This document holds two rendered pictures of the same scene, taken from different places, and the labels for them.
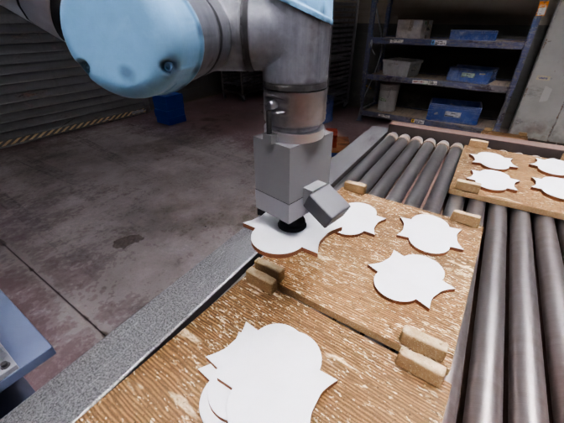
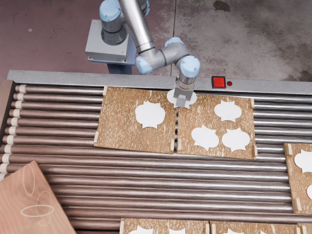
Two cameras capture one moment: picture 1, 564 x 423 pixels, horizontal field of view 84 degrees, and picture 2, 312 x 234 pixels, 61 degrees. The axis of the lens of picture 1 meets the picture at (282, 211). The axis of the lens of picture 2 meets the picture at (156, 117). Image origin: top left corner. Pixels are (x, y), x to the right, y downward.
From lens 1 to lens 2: 1.02 m
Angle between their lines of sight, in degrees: 48
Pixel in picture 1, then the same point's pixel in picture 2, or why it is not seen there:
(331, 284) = (188, 117)
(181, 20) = (146, 70)
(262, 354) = (153, 111)
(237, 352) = (151, 106)
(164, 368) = (140, 94)
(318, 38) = (185, 78)
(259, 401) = (143, 116)
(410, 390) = (165, 145)
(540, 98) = not seen: outside the picture
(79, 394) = (128, 82)
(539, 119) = not seen: outside the picture
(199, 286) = (167, 83)
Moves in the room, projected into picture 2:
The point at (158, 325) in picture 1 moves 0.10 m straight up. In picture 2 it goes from (150, 83) to (150, 74)
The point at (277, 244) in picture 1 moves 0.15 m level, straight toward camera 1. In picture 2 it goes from (171, 97) to (145, 112)
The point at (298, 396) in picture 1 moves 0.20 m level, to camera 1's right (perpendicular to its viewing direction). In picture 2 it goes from (148, 122) to (168, 155)
